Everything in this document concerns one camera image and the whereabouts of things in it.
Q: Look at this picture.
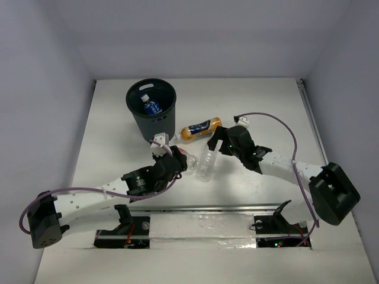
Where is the red label clear bottle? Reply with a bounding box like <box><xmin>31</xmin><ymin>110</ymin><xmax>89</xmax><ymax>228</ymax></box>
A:
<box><xmin>178</xmin><ymin>147</ymin><xmax>199</xmax><ymax>175</ymax></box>

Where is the clear unlabelled plastic bottle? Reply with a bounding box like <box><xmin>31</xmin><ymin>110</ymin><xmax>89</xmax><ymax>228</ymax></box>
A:
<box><xmin>196</xmin><ymin>141</ymin><xmax>222</xmax><ymax>182</ymax></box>

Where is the dark blue label bottle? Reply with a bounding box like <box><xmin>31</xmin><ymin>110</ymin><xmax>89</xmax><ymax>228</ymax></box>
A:
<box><xmin>140</xmin><ymin>94</ymin><xmax>163</xmax><ymax>115</ymax></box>

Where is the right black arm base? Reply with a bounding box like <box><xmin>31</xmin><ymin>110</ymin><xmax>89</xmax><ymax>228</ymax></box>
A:
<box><xmin>252</xmin><ymin>200</ymin><xmax>301</xmax><ymax>235</ymax></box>

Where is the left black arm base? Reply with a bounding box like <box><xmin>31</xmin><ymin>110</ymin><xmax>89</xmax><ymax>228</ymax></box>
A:
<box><xmin>95</xmin><ymin>204</ymin><xmax>134</xmax><ymax>240</ymax></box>

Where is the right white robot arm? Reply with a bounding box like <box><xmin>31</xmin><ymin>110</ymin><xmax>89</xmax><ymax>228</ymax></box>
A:
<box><xmin>207</xmin><ymin>125</ymin><xmax>361</xmax><ymax>232</ymax></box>

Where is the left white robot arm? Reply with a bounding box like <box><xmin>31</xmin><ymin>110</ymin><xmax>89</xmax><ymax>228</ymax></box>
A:
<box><xmin>19</xmin><ymin>146</ymin><xmax>187</xmax><ymax>249</ymax></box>

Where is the dark grey plastic bin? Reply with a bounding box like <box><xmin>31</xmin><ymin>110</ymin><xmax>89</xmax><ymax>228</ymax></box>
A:
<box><xmin>126</xmin><ymin>78</ymin><xmax>177</xmax><ymax>141</ymax></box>

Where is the orange drink bottle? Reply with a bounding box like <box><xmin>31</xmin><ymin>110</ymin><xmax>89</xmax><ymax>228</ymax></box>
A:
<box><xmin>174</xmin><ymin>117</ymin><xmax>222</xmax><ymax>141</ymax></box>

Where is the white foam block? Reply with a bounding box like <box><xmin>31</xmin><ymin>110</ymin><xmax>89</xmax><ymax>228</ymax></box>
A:
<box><xmin>149</xmin><ymin>214</ymin><xmax>256</xmax><ymax>250</ymax></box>

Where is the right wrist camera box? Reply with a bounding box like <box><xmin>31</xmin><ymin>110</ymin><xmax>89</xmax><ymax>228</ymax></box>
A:
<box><xmin>233</xmin><ymin>116</ymin><xmax>249</xmax><ymax>129</ymax></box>

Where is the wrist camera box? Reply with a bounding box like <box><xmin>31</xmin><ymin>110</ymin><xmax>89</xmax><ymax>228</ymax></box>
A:
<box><xmin>150</xmin><ymin>133</ymin><xmax>171</xmax><ymax>157</ymax></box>
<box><xmin>233</xmin><ymin>116</ymin><xmax>249</xmax><ymax>129</ymax></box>

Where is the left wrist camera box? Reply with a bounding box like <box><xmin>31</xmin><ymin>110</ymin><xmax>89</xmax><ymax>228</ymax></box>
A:
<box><xmin>150</xmin><ymin>133</ymin><xmax>171</xmax><ymax>157</ymax></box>

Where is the aluminium rail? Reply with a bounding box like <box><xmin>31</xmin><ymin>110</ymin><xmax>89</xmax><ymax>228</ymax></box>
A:
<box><xmin>128</xmin><ymin>202</ymin><xmax>279</xmax><ymax>212</ymax></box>

